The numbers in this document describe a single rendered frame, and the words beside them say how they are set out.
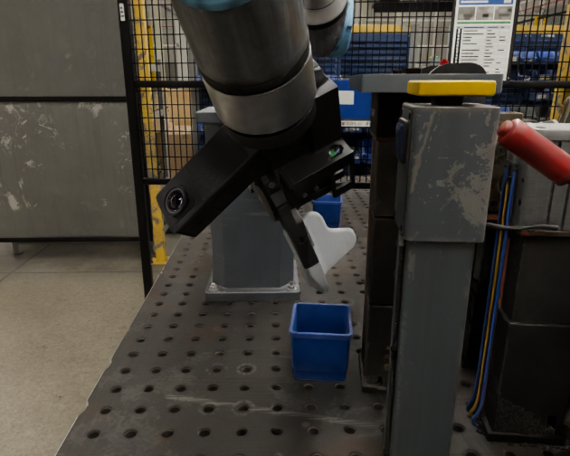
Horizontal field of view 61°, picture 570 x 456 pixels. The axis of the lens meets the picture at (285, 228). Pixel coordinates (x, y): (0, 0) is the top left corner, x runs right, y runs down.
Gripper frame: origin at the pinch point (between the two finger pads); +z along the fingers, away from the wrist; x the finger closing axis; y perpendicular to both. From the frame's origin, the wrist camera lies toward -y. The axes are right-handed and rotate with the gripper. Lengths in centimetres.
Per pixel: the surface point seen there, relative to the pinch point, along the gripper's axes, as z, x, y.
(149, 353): 34.6, 12.3, -26.8
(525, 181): 3.0, -6.9, 27.1
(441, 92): -16.2, -4.3, 14.9
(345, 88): 78, 83, 55
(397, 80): -9.7, 4.2, 17.0
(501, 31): 82, 76, 116
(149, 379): 29.6, 6.0, -27.0
